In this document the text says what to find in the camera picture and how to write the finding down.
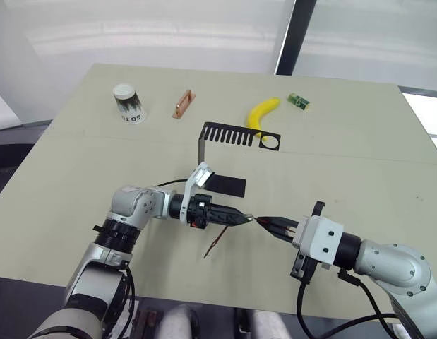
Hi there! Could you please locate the dark brown block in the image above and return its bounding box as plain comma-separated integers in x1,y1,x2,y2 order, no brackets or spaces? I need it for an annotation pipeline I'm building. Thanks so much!
132,308,160,339

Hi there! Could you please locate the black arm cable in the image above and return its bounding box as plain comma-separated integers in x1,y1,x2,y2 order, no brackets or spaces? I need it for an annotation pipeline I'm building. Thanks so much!
122,261,137,321
338,268,405,324

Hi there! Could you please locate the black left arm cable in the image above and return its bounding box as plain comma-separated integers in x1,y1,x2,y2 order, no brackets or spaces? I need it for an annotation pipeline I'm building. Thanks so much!
122,261,137,321

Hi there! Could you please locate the black metal watch stand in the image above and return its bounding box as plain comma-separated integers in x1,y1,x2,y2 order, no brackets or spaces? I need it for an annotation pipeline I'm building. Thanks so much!
198,121,283,198

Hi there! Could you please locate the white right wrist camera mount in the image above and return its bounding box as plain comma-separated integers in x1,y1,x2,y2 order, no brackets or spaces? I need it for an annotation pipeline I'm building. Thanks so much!
297,215,345,267

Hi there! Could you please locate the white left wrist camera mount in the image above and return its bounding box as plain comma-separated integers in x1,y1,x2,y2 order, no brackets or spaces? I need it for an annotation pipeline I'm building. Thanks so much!
180,162,217,225

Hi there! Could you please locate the yellow banana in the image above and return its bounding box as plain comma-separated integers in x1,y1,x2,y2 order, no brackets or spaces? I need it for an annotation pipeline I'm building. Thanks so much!
246,96,282,131

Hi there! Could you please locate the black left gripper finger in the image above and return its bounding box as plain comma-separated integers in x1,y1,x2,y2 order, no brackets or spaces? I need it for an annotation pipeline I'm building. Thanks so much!
210,203,247,218
210,214,254,227

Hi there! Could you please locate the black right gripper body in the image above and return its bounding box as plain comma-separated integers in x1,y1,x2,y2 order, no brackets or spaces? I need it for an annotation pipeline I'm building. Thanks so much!
290,200,327,284

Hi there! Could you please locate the white paper cup black print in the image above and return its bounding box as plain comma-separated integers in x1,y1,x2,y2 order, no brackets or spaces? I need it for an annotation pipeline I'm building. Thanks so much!
112,83,149,125

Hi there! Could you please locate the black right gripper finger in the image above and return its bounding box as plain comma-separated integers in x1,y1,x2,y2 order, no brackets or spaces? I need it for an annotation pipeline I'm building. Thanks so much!
264,225,296,244
258,215,301,229

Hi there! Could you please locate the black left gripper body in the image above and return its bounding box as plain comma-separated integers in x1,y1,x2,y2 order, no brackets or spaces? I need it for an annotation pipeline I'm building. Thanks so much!
186,193,213,232

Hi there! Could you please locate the copper coloured handle block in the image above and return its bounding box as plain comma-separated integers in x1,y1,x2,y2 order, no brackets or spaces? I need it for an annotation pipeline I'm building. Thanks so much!
170,89,198,120

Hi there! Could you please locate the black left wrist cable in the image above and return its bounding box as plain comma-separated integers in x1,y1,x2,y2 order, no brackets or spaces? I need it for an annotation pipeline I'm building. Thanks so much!
153,177,189,189

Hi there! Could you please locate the dark window frame post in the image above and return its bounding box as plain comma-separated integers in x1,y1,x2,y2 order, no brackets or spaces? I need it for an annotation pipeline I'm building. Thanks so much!
273,0,318,77

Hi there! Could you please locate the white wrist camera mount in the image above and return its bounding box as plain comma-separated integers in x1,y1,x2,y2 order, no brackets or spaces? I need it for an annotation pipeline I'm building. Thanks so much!
297,215,345,267
180,162,217,225

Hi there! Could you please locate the small green yellow box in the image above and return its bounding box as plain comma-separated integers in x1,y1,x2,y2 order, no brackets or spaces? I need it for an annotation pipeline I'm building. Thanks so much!
287,92,311,112

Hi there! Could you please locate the white rounded shape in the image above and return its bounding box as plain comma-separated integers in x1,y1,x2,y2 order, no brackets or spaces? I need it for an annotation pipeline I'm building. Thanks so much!
251,309,294,339
157,304,200,339

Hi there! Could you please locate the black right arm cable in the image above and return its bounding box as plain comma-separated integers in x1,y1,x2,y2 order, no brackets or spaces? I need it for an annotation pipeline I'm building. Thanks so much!
338,268,405,324

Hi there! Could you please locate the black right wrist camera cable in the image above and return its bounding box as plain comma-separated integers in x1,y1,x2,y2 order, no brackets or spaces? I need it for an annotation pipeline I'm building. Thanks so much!
296,280,397,337

